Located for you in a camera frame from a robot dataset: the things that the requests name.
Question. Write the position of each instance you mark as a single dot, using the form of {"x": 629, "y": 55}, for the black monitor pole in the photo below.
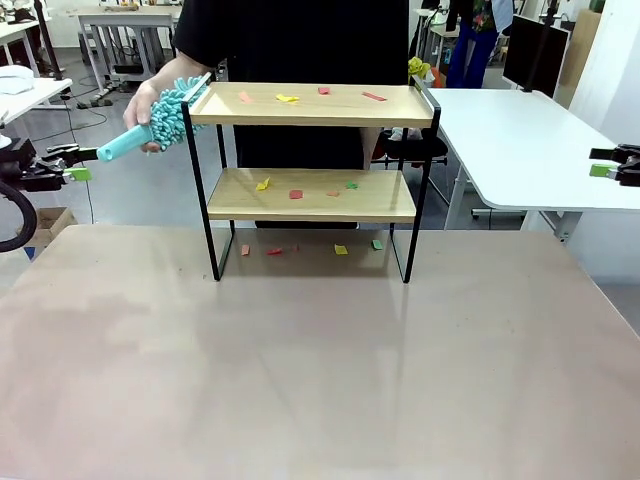
{"x": 541, "y": 50}

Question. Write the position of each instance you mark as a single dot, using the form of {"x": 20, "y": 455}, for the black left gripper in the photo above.
{"x": 22, "y": 172}

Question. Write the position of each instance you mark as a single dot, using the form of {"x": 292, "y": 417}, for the yellow-green crumpled object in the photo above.
{"x": 417, "y": 67}

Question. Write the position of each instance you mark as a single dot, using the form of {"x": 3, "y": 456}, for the cardboard box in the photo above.
{"x": 47, "y": 222}

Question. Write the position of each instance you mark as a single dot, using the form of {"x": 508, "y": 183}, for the person's right hand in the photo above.
{"x": 137, "y": 107}

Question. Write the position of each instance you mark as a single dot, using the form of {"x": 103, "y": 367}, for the black monitor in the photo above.
{"x": 530, "y": 50}

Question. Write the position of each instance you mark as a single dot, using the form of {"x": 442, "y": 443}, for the long red paper strip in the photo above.
{"x": 374, "y": 96}

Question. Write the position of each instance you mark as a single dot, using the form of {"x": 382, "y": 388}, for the white side table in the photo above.
{"x": 45, "y": 90}

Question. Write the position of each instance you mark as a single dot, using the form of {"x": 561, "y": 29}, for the person in black shirt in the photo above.
{"x": 300, "y": 45}

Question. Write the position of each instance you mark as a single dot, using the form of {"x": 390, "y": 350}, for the person's left forearm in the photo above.
{"x": 370, "y": 147}

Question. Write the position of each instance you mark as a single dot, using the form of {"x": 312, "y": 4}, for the grey metal table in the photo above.
{"x": 125, "y": 20}

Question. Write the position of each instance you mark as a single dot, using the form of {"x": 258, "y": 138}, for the yellow paper scrap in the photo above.
{"x": 263, "y": 185}
{"x": 340, "y": 250}
{"x": 287, "y": 98}

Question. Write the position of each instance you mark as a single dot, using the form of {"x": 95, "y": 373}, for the dark plastic stool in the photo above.
{"x": 430, "y": 149}

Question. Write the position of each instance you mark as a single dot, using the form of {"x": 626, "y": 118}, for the white cloth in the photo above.
{"x": 15, "y": 80}

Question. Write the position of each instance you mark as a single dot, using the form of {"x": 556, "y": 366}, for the teal microfiber duster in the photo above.
{"x": 170, "y": 115}

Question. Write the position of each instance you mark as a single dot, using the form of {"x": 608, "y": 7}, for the black tripod pole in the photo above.
{"x": 47, "y": 40}

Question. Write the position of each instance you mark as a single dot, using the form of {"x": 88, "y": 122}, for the person in blue trousers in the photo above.
{"x": 470, "y": 55}

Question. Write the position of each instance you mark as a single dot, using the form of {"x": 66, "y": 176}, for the green paper scrap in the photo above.
{"x": 352, "y": 185}
{"x": 377, "y": 244}

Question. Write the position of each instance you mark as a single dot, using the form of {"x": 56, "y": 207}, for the brown cardboard panel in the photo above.
{"x": 580, "y": 50}

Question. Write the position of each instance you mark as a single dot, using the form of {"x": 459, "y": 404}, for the white desk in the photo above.
{"x": 525, "y": 145}

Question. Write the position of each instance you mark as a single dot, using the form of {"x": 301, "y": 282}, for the white background table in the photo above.
{"x": 15, "y": 30}

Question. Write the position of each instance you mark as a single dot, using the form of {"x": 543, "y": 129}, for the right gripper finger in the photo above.
{"x": 600, "y": 170}
{"x": 605, "y": 154}

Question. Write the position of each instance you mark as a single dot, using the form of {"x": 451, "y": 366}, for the black frame wooden shelf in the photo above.
{"x": 310, "y": 117}

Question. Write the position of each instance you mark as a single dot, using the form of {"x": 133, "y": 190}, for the person's right forearm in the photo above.
{"x": 175, "y": 72}

